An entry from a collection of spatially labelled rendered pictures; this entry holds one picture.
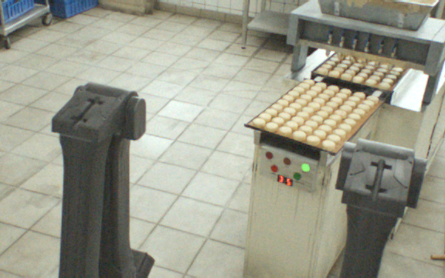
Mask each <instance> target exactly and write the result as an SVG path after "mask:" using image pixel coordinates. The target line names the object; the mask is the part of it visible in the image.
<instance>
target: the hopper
mask: <svg viewBox="0 0 445 278"><path fill-rule="evenodd" d="M434 1H436V2H434V3H433V5H427V4H426V5H424V4H419V3H414V2H405V1H400V0H317V2H318V5H320V6H319V8H321V12H322V13H325V14H329V15H336V16H341V17H345V18H350V19H357V20H362V21H366V22H374V23H377V24H382V25H390V26H393V27H398V28H403V29H410V30H415V31H417V30H418V29H419V28H421V27H422V25H423V24H424V23H425V22H426V21H427V20H428V18H429V17H430V15H432V12H433V10H434V9H435V8H436V7H437V6H438V4H439V3H440V1H442V0H434Z"/></svg>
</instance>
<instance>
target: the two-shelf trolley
mask: <svg viewBox="0 0 445 278"><path fill-rule="evenodd" d="M44 13H46V14H44ZM50 13H51V11H50V10H49V0H46V5H37V4H35V7H33V8H32V9H31V11H29V12H26V13H25V14H23V15H20V16H19V17H17V18H15V19H13V20H11V21H9V22H8V23H7V24H5V21H4V14H3V7H2V2H1V0H0V18H2V24H1V25H0V35H2V41H3V43H4V44H5V49H10V48H11V41H9V38H8V35H7V34H9V33H10V32H13V31H15V30H16V29H19V28H21V26H22V25H25V24H26V23H28V22H31V21H32V20H34V19H37V18H38V17H40V16H42V14H44V17H43V18H42V24H43V25H45V26H49V25H50V23H52V20H51V16H52V15H50Z"/></svg>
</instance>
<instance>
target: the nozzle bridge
mask: <svg viewBox="0 0 445 278"><path fill-rule="evenodd" d="M319 6H320V5H318V2H317V0H311V1H309V2H306V3H305V5H302V6H300V7H299V8H296V9H295V10H294V11H293V12H290V17H289V24H288V32H287V44H291V45H294V48H293V54H292V61H291V68H290V70H291V71H294V72H297V71H298V70H301V68H302V67H304V66H305V65H306V58H307V53H308V47H309V46H311V47H314V48H319V49H325V50H329V51H332V52H337V53H340V54H342V53H343V55H346V54H347V56H354V57H358V58H361V59H367V60H372V61H376V62H380V63H386V64H390V65H394V66H401V67H404V68H409V69H412V70H419V71H423V74H426V75H428V79H427V81H426V85H425V90H424V93H423V99H422V100H421V103H425V104H431V101H432V100H433V98H435V96H436V93H437V87H438V84H439V82H440V78H441V74H442V71H443V67H444V64H445V20H441V19H433V18H428V20H427V21H426V22H425V23H424V24H423V25H422V27H421V28H419V29H418V30H417V31H415V30H410V29H403V28H398V27H393V26H390V25H382V24H377V23H374V22H366V21H362V20H357V19H350V18H345V17H341V16H336V15H329V14H325V13H322V12H321V8H319ZM332 26H334V27H333V28H331V27H332ZM330 28H331V30H332V35H333V36H332V41H331V45H329V44H328V32H329V30H330ZM344 29H345V31H344V32H345V44H343V47H340V46H339V45H340V36H341V33H342V32H343V30H344ZM357 31H359V32H357ZM356 32H357V34H356V35H357V36H358V37H357V46H356V49H352V42H353V39H354V35H355V33H356ZM370 33H371V35H370V37H369V34H370ZM383 36H385V37H384V39H383V40H384V44H383V45H384V47H382V55H378V48H379V43H380V40H381V39H382V37H383ZM368 37H369V38H371V39H370V43H371V44H370V48H369V52H367V53H366V52H365V42H366V39H367V38H368ZM397 39H399V40H398V41H397V42H396V43H398V44H397V45H396V55H395V58H391V57H390V54H392V48H393V46H394V42H395V41H396V40H397Z"/></svg>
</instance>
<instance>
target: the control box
mask: <svg viewBox="0 0 445 278"><path fill-rule="evenodd" d="M267 152H271V153H272V155H273V158H272V159H269V158H267V157H266V153H267ZM285 158H288V159H290V162H291V164H285V163H284V159H285ZM303 164H307V165H308V167H309V171H304V170H303V168H301V166H303ZM272 165H276V167H277V169H278V170H277V172H272V171H271V166H272ZM318 165H319V161H316V160H314V159H310V158H306V157H304V156H300V155H298V154H294V152H290V151H285V150H283V149H280V148H277V147H273V146H270V145H268V144H265V145H264V146H262V150H261V158H260V173H259V175H262V176H264V177H268V178H271V180H274V181H278V182H280V176H283V182H281V183H283V184H285V185H286V184H287V179H289V180H291V183H290V186H293V187H295V188H299V189H300V190H302V191H305V192H309V193H313V192H314V190H315V185H316V180H317V173H318ZM294 173H298V174H299V175H300V176H301V178H300V179H299V180H298V181H297V180H295V179H294ZM289 180H288V181H289Z"/></svg>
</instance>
